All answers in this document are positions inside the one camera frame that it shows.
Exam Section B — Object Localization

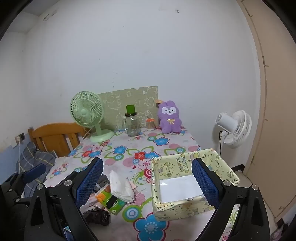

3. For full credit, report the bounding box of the wooden headboard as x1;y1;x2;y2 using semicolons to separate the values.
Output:
28;122;87;158

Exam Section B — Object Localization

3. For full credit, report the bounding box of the yellow patterned box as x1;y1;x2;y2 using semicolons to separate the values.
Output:
150;148;240;222

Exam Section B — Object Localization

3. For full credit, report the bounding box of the grey plaid pillow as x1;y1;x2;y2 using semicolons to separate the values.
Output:
16;142;57;197

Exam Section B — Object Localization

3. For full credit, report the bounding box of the white paper sheet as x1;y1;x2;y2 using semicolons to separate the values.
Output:
159;175;205;203

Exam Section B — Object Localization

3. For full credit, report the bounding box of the beige door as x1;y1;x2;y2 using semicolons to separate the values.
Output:
238;0;296;220

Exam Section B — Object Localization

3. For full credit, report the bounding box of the green desk fan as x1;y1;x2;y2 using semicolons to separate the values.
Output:
70;91;114;143

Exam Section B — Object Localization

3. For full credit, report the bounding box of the green orange tissue packet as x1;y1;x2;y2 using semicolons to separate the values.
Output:
95;185;126;216

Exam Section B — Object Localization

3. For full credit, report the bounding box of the green patterned board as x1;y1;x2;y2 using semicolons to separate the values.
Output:
97;86;159;131

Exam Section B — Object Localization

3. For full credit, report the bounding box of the white standing fan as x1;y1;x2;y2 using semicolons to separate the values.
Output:
213;110;252;158

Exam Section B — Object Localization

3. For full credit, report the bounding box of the grey cloth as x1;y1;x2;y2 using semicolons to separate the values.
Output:
96;175;110;193

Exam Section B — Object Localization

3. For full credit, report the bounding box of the purple plush rabbit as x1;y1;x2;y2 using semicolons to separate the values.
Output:
157;100;182;134

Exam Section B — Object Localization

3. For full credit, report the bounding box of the floral tablecloth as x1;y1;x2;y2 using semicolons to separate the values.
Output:
43;126;243;241

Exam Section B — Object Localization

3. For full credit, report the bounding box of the glass mug jar green lid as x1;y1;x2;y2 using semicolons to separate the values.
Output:
121;105;141;137

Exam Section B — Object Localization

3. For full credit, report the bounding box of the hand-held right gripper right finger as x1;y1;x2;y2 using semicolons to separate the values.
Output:
191;158;271;241

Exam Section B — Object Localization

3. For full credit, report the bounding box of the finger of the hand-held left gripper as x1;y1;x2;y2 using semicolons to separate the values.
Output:
20;163;46;180

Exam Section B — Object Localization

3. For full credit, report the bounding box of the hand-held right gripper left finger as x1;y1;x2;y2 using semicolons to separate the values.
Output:
24;157;104;241

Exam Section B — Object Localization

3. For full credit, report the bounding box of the white folded cloth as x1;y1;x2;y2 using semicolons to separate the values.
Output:
109;170;135;203

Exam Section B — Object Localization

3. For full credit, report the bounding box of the black tool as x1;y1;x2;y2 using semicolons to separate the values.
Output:
83;205;111;226

